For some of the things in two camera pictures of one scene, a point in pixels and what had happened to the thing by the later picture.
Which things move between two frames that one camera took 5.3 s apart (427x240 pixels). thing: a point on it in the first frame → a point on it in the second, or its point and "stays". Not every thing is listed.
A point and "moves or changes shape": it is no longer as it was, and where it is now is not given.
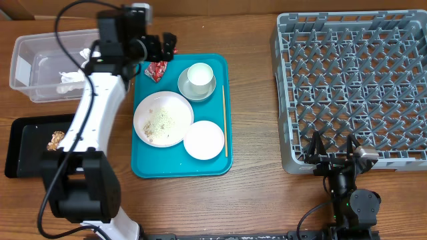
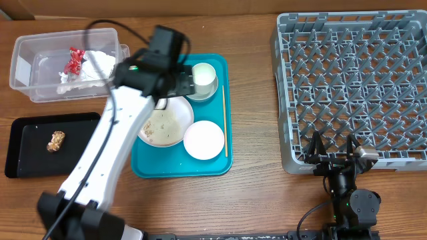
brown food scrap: [57, 137] stays
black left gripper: [157, 55] → [187, 86]
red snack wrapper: [155, 69] moves or changes shape
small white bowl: [203, 140] stays
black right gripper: [335, 161] stays
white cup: [200, 76] stays
